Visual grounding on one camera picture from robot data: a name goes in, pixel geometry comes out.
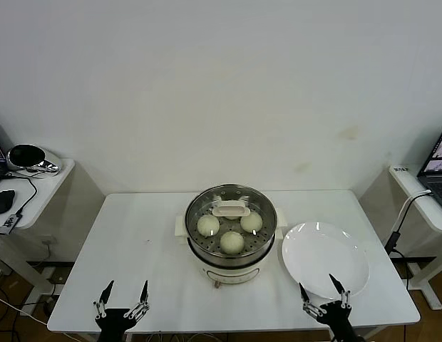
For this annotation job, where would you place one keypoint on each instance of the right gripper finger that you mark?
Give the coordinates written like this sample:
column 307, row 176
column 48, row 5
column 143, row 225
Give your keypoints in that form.
column 345, row 299
column 312, row 309

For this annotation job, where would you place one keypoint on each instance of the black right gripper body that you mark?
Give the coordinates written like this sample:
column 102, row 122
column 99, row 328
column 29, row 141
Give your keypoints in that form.
column 336, row 317

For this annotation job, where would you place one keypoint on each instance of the white side desk with label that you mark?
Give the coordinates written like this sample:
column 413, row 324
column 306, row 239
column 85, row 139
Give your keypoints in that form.
column 431, row 210

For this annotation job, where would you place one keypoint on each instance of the black computer mouse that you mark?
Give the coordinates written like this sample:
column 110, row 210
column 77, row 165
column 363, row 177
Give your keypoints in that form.
column 3, row 201

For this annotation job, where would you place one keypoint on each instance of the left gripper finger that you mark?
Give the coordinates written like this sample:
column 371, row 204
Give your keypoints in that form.
column 139, row 309
column 100, row 307

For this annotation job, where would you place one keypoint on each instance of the small white desk label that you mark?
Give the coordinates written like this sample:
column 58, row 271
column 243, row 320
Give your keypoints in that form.
column 401, row 169

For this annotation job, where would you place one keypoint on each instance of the white floor power strip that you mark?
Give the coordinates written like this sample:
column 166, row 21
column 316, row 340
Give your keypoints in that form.
column 53, row 276

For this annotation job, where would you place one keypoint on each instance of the perforated steel steamer basket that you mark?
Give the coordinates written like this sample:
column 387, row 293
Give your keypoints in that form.
column 231, row 261

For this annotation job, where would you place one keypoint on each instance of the round white plate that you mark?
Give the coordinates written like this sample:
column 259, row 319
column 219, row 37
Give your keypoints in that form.
column 324, row 256

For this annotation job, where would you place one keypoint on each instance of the grey open laptop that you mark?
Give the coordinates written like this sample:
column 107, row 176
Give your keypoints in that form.
column 435, row 185

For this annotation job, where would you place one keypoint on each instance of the white electric cooker pot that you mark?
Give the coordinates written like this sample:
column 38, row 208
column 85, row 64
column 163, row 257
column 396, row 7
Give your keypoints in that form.
column 235, row 276

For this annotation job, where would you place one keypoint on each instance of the black headphones on shelf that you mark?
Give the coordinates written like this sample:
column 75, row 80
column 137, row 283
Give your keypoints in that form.
column 25, row 156

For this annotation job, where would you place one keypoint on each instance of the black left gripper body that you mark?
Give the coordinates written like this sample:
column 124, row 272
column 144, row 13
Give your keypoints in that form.
column 115, row 320

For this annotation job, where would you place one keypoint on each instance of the grey usb hub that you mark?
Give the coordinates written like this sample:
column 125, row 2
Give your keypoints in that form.
column 8, row 223

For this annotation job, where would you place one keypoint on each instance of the round glass pot lid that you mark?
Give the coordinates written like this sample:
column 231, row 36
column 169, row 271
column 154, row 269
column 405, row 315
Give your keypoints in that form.
column 231, row 210

